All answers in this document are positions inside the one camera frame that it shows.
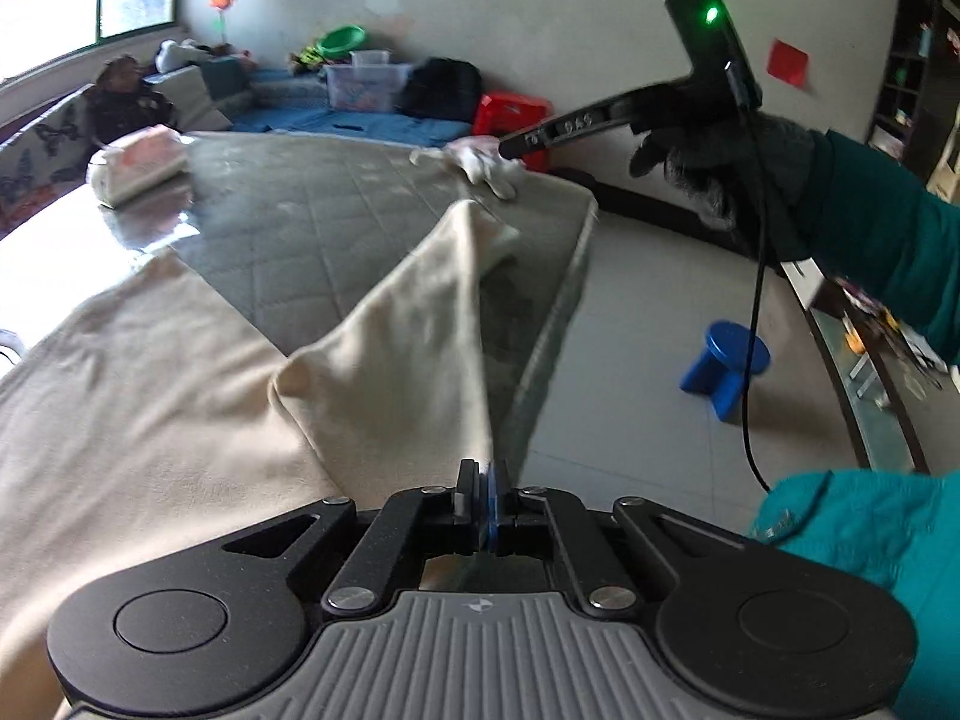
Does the white plush toy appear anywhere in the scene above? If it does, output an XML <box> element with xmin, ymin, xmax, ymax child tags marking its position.
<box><xmin>156</xmin><ymin>38</ymin><xmax>212</xmax><ymax>70</ymax></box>

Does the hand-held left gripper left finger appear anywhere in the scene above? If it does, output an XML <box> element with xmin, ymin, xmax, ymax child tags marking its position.
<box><xmin>223</xmin><ymin>460</ymin><xmax>481</xmax><ymax>612</ymax></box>

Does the grey quilted mattress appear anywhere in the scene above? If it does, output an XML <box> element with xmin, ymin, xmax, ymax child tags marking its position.
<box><xmin>0</xmin><ymin>131</ymin><xmax>601</xmax><ymax>485</ymax></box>

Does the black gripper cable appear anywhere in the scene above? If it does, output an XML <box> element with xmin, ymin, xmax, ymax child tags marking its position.
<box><xmin>721</xmin><ymin>60</ymin><xmax>777</xmax><ymax>494</ymax></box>

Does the white tissue pack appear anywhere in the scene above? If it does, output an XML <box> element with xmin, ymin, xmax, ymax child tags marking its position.
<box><xmin>86</xmin><ymin>127</ymin><xmax>190</xmax><ymax>209</ymax></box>

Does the green plastic basin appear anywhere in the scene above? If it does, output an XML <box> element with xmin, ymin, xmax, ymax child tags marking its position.
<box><xmin>317</xmin><ymin>25</ymin><xmax>368</xmax><ymax>62</ymax></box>

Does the small white cloth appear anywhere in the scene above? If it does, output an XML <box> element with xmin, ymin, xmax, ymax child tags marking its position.
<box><xmin>411</xmin><ymin>136</ymin><xmax>520</xmax><ymax>202</ymax></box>

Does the teal cushion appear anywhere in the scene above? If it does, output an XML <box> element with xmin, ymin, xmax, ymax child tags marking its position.
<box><xmin>201</xmin><ymin>58</ymin><xmax>257</xmax><ymax>100</ymax></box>

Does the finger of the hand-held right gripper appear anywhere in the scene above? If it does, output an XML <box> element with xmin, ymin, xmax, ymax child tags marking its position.
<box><xmin>499</xmin><ymin>120</ymin><xmax>557</xmax><ymax>162</ymax></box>

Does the red plastic stool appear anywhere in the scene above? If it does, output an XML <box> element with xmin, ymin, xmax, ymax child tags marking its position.
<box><xmin>472</xmin><ymin>91</ymin><xmax>557</xmax><ymax>172</ymax></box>

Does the grey cushion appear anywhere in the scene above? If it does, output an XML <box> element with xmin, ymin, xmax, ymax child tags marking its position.
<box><xmin>152</xmin><ymin>64</ymin><xmax>235</xmax><ymax>134</ymax></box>

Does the red paper square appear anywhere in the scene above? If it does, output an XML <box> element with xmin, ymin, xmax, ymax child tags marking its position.
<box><xmin>766</xmin><ymin>38</ymin><xmax>812</xmax><ymax>88</ymax></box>

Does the butterfly print cushion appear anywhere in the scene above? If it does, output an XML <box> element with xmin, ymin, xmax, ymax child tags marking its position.
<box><xmin>0</xmin><ymin>86</ymin><xmax>100</xmax><ymax>235</ymax></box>

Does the blue sofa mat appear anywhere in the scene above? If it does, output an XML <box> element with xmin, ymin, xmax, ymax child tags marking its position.
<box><xmin>142</xmin><ymin>64</ymin><xmax>485</xmax><ymax>143</ymax></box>

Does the glass top side table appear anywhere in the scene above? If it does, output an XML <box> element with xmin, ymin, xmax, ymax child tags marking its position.
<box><xmin>778</xmin><ymin>259</ymin><xmax>960</xmax><ymax>475</ymax></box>

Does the black backpack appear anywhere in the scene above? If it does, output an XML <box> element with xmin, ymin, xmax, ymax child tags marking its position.
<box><xmin>396</xmin><ymin>58</ymin><xmax>485</xmax><ymax>122</ymax></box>

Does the clear plastic storage box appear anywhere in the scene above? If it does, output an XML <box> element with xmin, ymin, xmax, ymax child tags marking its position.
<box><xmin>321</xmin><ymin>49</ymin><xmax>415</xmax><ymax>115</ymax></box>

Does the beige cloth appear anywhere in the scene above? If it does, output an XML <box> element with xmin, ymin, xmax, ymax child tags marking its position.
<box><xmin>0</xmin><ymin>199</ymin><xmax>526</xmax><ymax>720</ymax></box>

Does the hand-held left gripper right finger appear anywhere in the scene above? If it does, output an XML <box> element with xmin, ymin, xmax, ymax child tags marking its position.
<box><xmin>484</xmin><ymin>461</ymin><xmax>743</xmax><ymax>612</ymax></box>

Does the person's right hand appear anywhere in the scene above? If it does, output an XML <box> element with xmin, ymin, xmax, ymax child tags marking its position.
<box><xmin>630</xmin><ymin>111</ymin><xmax>817</xmax><ymax>265</ymax></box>

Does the dark wooden shelf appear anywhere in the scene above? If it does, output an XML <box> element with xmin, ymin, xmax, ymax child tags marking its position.
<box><xmin>868</xmin><ymin>0</ymin><xmax>960</xmax><ymax>205</ymax></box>

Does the person's right forearm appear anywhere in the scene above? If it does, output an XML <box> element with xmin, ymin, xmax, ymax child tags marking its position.
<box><xmin>795</xmin><ymin>127</ymin><xmax>960</xmax><ymax>391</ymax></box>

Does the blue plastic stool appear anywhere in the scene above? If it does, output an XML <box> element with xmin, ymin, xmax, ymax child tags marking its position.
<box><xmin>678</xmin><ymin>320</ymin><xmax>773</xmax><ymax>422</ymax></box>

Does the dark plush bundle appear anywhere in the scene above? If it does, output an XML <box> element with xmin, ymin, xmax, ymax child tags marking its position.
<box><xmin>88</xmin><ymin>55</ymin><xmax>179</xmax><ymax>145</ymax></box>

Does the colourful pinwheel toy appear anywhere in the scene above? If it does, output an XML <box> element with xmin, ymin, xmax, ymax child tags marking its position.
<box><xmin>208</xmin><ymin>0</ymin><xmax>242</xmax><ymax>44</ymax></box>

